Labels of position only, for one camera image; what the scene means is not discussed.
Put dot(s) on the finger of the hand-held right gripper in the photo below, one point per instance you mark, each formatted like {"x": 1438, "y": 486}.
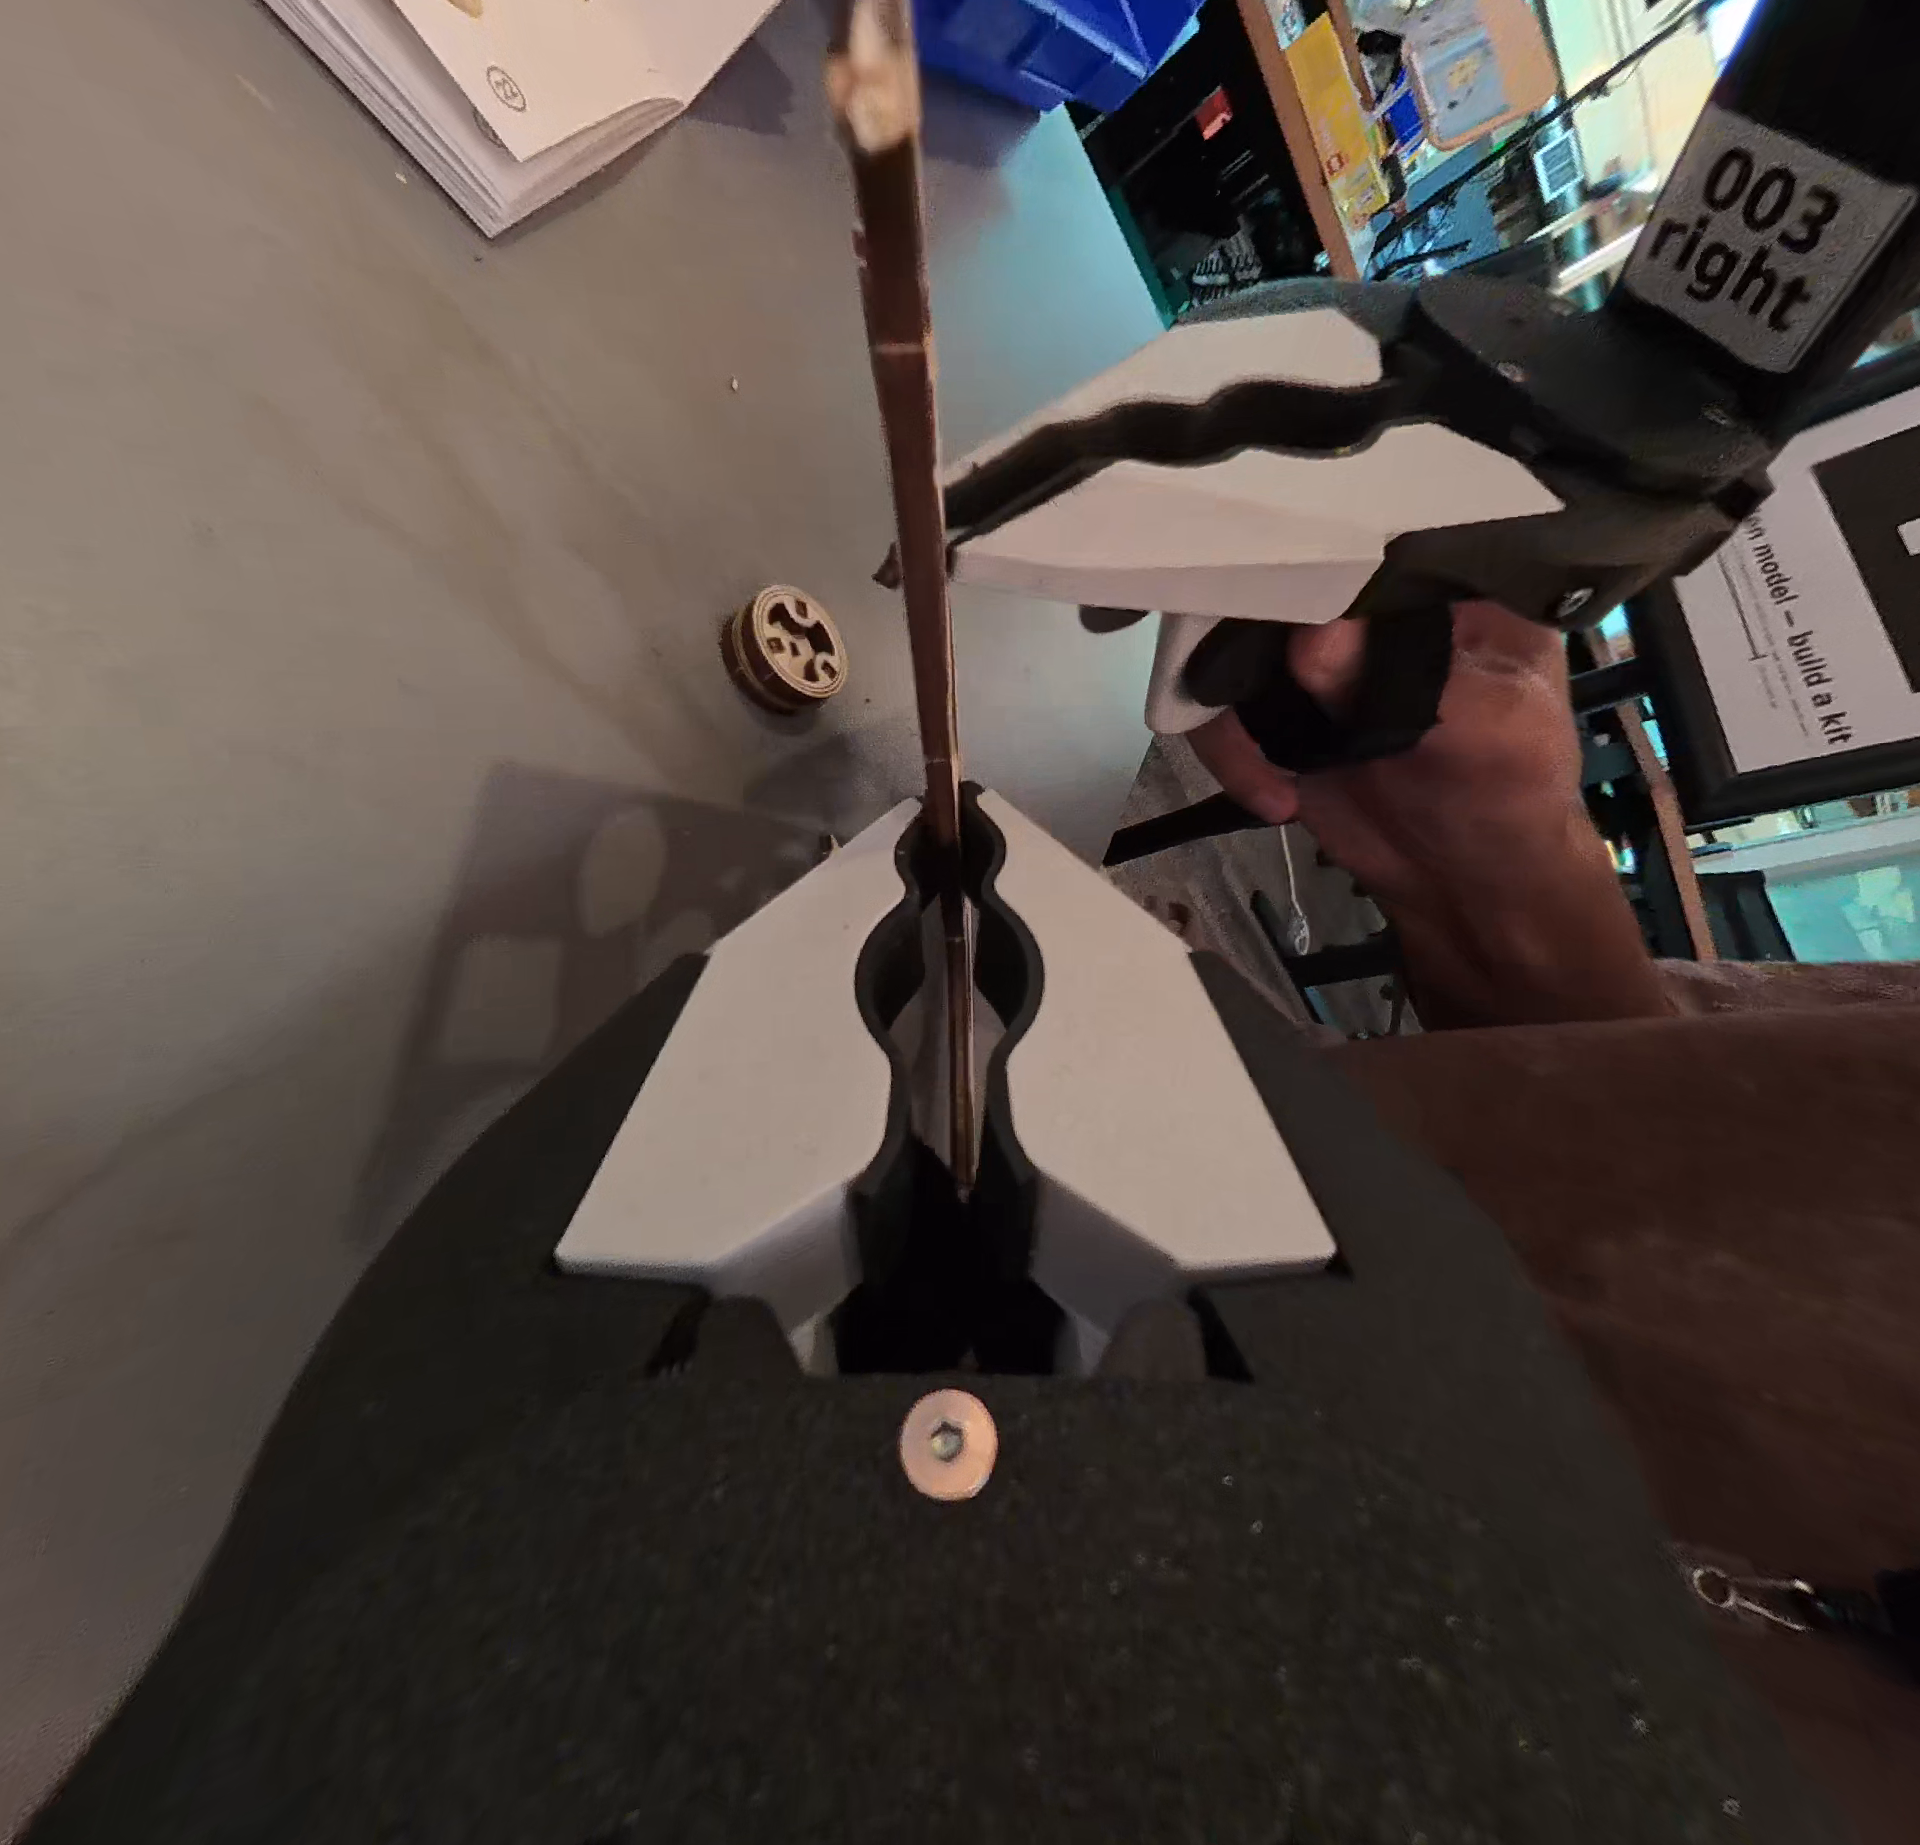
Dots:
{"x": 1274, "y": 541}
{"x": 1261, "y": 361}

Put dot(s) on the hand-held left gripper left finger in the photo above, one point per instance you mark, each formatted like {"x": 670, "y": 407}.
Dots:
{"x": 735, "y": 1112}

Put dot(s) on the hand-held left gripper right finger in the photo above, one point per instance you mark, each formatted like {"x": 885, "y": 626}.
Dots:
{"x": 1155, "y": 1112}

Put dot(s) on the wooden sheet with round holes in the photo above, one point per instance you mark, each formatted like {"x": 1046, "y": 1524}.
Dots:
{"x": 912, "y": 451}

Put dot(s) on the wooden wheel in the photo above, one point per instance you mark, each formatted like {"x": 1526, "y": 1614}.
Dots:
{"x": 789, "y": 650}

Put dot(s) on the grey desk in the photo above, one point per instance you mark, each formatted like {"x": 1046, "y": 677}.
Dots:
{"x": 374, "y": 451}

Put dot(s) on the person's right hand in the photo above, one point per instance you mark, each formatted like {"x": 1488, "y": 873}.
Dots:
{"x": 1500, "y": 765}

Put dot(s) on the cluttered storage shelf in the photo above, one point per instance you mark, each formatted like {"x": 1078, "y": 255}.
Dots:
{"x": 1200, "y": 196}

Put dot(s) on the black framed sign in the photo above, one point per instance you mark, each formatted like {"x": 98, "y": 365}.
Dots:
{"x": 1771, "y": 646}

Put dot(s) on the blue plastic bin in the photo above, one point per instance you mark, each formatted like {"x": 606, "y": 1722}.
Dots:
{"x": 1080, "y": 0}

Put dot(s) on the person's brown clothing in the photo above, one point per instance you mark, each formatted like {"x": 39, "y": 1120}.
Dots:
{"x": 1725, "y": 1275}

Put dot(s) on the instruction booklet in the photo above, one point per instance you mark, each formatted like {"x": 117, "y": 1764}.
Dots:
{"x": 600, "y": 62}

